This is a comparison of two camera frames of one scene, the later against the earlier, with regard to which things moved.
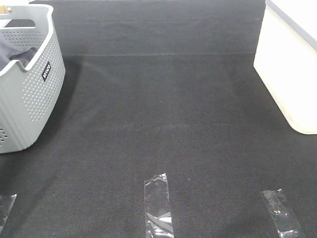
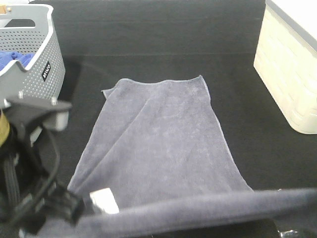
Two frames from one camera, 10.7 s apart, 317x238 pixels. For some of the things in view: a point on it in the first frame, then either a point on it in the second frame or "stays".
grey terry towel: [10, 52] -> [162, 146]
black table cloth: [154, 87] stays
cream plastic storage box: [286, 60] stays
